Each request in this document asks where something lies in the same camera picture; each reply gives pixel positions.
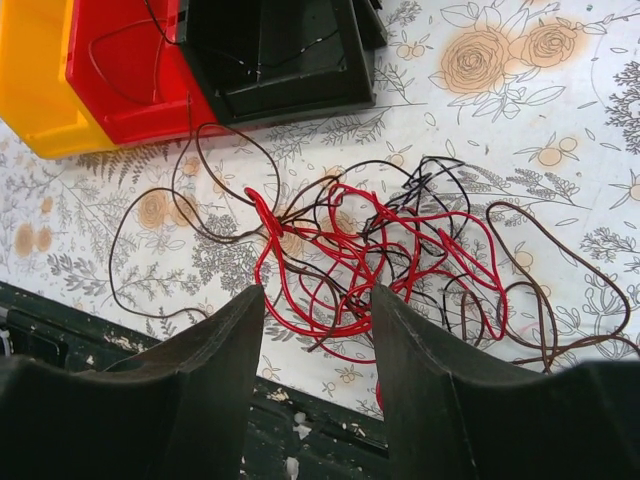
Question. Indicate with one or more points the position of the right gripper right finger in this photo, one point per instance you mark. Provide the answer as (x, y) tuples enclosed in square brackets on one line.
[(452, 411)]

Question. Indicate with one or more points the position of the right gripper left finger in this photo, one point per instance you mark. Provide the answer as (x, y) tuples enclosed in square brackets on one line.
[(178, 410)]

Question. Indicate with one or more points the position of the floral table mat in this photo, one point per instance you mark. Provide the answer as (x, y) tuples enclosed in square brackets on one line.
[(493, 186)]

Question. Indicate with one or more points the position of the yellow plastic bin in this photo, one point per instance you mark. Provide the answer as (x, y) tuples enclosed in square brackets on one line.
[(37, 102)]

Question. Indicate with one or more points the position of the black plastic bin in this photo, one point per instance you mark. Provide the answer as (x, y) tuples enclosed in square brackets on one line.
[(261, 62)]

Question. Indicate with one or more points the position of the red plastic bin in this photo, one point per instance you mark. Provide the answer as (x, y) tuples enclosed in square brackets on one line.
[(125, 67)]

